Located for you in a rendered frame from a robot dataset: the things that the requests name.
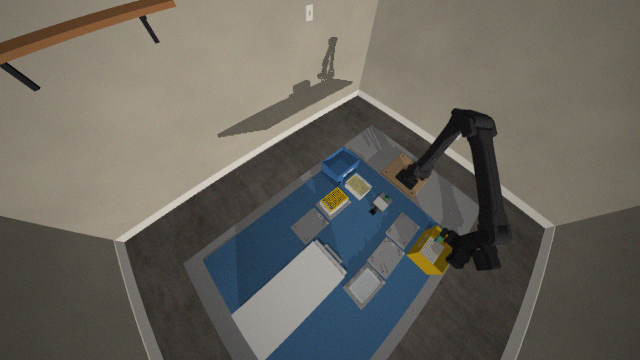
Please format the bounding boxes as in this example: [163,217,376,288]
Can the yellow open-top bin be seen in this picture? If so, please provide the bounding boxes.
[407,225,453,275]

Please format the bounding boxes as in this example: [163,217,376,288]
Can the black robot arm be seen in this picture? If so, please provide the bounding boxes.
[395,108,512,271]

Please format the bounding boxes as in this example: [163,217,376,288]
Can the white multiwell plate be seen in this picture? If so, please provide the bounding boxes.
[348,268,381,304]

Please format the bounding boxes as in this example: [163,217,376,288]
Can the white button box with green key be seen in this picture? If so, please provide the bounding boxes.
[369,192,393,215]

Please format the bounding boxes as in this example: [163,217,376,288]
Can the blue bench mat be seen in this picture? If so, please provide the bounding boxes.
[203,155,443,360]

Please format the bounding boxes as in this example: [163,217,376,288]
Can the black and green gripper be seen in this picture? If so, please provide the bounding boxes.
[434,228,473,264]

